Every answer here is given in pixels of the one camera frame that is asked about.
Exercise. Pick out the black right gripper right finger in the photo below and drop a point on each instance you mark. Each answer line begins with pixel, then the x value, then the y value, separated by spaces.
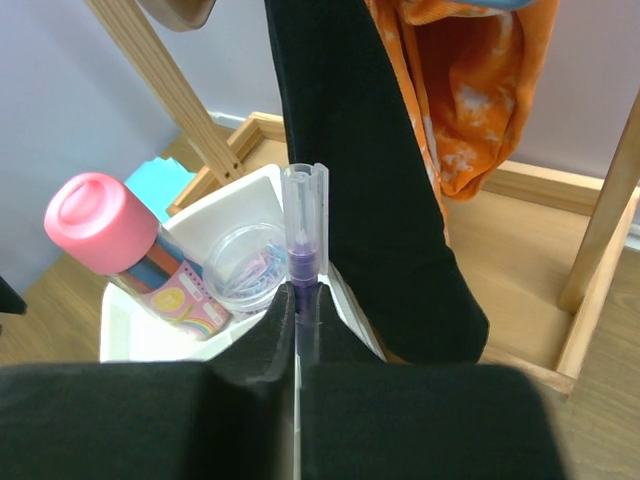
pixel 326 339

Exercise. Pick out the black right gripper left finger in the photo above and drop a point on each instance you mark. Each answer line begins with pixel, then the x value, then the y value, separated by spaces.
pixel 265 352

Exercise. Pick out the clear round clip jar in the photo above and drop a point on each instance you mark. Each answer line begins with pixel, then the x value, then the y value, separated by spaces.
pixel 245 267

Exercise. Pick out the purple clear pen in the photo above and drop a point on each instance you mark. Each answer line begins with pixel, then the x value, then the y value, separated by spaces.
pixel 305 191

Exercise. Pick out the pink capped clear bottle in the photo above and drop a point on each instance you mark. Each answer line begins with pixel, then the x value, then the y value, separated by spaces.
pixel 101 223

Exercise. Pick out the white drawer organizer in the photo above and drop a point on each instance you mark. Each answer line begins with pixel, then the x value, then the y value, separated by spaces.
pixel 130 333

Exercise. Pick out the teal folded cloth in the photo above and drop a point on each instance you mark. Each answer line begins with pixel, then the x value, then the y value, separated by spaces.
pixel 157 183

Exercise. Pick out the wooden clothes rack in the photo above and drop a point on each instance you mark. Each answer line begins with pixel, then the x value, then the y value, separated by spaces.
pixel 539 246

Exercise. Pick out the black hanging garment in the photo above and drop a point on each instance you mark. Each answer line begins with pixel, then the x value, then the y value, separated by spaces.
pixel 343 108

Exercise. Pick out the orange patterned garment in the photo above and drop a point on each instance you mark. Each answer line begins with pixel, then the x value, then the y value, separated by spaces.
pixel 468 76

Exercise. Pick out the beige wooden hanger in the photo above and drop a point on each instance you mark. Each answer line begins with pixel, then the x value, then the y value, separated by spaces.
pixel 179 15

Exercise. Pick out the blue wire hanger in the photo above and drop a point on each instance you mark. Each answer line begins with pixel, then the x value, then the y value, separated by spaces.
pixel 503 4

